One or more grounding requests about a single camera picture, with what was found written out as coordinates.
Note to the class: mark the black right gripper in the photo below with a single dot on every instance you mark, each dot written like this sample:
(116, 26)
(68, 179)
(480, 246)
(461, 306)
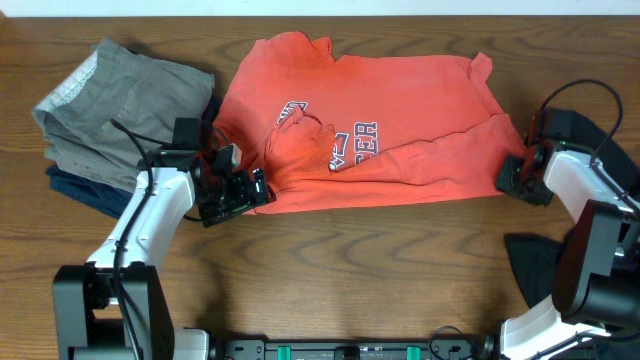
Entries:
(504, 182)

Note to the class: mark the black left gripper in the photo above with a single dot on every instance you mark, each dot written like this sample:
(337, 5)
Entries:
(245, 199)

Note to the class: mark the red printed t-shirt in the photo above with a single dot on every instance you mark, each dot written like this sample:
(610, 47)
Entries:
(352, 131)

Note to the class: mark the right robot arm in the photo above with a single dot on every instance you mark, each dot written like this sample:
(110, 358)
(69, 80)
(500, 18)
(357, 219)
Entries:
(554, 325)

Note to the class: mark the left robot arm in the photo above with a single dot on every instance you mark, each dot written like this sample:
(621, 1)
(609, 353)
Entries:
(113, 305)

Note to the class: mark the black garment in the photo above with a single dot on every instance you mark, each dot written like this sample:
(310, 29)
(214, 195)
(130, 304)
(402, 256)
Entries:
(537, 262)

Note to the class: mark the folded grey shorts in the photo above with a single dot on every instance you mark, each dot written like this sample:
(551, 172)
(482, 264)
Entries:
(113, 107)

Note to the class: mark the folded navy garment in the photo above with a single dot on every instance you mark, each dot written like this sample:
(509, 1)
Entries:
(104, 198)

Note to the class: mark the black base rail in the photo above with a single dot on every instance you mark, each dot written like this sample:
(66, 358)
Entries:
(445, 343)

